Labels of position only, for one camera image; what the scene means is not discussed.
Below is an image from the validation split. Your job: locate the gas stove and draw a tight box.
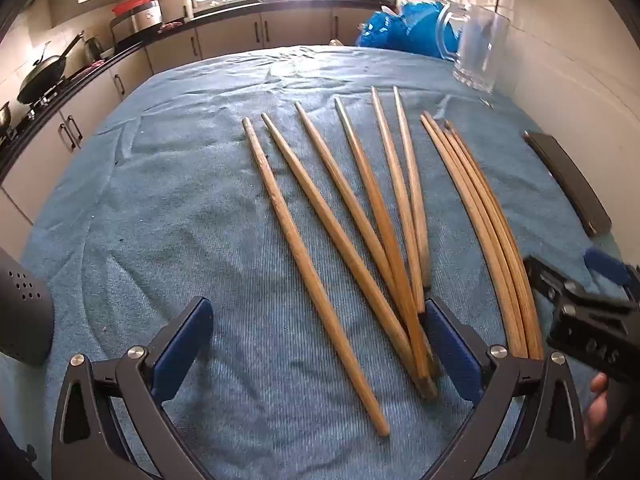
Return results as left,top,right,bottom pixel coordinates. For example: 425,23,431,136
15,77,71,116

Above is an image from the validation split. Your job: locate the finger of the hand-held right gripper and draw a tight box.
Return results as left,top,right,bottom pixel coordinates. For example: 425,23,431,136
584,249,640,303
522,256,581,306

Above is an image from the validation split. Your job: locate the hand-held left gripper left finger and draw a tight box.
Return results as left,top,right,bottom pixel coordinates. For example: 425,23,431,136
51,296,216,480

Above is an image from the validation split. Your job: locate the black perforated chopstick holder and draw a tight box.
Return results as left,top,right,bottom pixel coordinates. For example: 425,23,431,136
0,247,55,367

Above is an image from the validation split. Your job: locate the blue plastic bag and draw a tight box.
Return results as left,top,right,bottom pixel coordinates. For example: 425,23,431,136
355,1,461,58

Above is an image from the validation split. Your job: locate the black wok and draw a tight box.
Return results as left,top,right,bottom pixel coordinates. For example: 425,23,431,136
16,32,86,106

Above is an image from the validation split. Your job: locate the steel rice cooker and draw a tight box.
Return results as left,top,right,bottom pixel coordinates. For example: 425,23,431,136
127,1,163,32

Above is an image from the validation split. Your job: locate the person's right hand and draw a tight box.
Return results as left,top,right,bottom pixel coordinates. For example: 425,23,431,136
582,372,611,453

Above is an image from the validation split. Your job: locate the red plastic basin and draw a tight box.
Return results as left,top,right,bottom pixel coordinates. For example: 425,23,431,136
111,0,157,17

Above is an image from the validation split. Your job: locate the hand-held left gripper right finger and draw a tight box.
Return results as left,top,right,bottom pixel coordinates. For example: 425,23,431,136
424,296,588,480

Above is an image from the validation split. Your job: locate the clear glass pitcher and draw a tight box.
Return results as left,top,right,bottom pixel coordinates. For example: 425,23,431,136
435,2,512,93

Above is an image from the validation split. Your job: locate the blue table cloth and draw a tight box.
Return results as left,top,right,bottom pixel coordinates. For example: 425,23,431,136
0,45,626,480

